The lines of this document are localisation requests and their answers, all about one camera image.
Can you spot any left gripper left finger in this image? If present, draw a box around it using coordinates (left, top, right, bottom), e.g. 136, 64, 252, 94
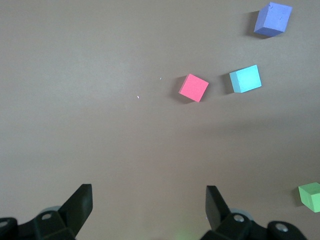
0, 183, 93, 240

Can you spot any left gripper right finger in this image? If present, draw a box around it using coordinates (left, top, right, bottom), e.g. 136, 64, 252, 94
201, 184, 308, 240

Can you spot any green foam block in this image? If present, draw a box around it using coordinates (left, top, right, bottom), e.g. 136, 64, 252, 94
297, 181, 320, 214

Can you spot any red foam block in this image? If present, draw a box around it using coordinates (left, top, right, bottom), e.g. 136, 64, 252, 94
178, 73, 210, 103

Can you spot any cyan foam block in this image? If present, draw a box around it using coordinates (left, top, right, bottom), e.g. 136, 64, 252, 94
228, 64, 263, 94

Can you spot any purple foam block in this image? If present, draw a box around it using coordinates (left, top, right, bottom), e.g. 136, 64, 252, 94
253, 1, 293, 38

